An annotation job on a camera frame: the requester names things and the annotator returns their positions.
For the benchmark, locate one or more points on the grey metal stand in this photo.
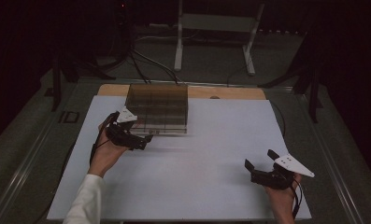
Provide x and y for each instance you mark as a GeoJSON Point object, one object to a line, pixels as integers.
{"type": "Point", "coordinates": [217, 22]}

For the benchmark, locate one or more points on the black floor stand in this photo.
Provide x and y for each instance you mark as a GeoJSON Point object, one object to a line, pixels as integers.
{"type": "Point", "coordinates": [313, 99]}
{"type": "Point", "coordinates": [56, 87]}

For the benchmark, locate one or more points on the smoky transparent drawer box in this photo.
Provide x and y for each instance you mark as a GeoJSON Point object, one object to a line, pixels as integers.
{"type": "Point", "coordinates": [161, 105]}

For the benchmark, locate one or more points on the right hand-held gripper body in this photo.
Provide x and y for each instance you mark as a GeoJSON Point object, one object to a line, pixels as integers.
{"type": "Point", "coordinates": [279, 179]}

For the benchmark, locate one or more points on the white table board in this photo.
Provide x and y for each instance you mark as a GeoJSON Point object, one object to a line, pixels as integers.
{"type": "Point", "coordinates": [205, 168]}

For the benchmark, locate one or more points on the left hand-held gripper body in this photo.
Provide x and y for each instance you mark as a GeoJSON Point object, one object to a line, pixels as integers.
{"type": "Point", "coordinates": [124, 137]}

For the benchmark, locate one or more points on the person's left hand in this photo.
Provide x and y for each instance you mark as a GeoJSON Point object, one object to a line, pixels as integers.
{"type": "Point", "coordinates": [107, 155]}

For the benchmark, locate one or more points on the metal floor rail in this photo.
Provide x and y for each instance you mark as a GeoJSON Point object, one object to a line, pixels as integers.
{"type": "Point", "coordinates": [335, 177]}
{"type": "Point", "coordinates": [21, 177]}

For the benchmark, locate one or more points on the person's right hand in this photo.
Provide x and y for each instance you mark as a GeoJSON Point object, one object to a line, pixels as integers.
{"type": "Point", "coordinates": [282, 203]}

